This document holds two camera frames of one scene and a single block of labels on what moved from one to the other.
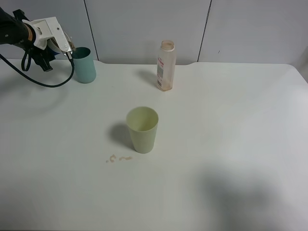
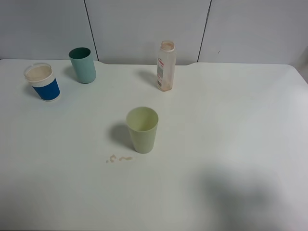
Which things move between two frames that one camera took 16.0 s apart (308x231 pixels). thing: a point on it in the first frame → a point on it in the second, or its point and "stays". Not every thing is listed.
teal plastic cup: x=84 y=69 stays
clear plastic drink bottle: x=166 y=74 stays
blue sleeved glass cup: x=53 y=48 → x=40 y=75
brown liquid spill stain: x=120 y=158 stays
